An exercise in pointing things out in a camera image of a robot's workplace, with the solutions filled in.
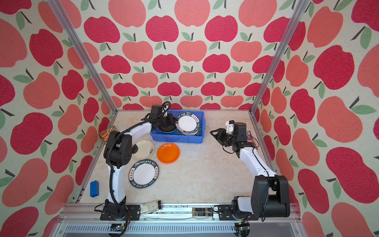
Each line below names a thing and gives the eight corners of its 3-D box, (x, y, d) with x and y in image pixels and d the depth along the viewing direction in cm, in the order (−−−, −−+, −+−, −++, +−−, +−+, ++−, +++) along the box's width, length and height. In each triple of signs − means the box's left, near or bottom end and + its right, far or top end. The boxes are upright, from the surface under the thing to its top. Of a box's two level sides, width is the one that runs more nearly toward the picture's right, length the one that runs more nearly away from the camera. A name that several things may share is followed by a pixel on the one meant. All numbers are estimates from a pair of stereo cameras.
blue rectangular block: (93, 197, 81) (89, 196, 79) (93, 184, 86) (90, 182, 83) (98, 195, 82) (95, 193, 79) (98, 182, 87) (95, 180, 84)
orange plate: (156, 163, 94) (155, 162, 92) (159, 144, 103) (158, 142, 102) (179, 163, 94) (179, 162, 92) (180, 144, 103) (180, 142, 101)
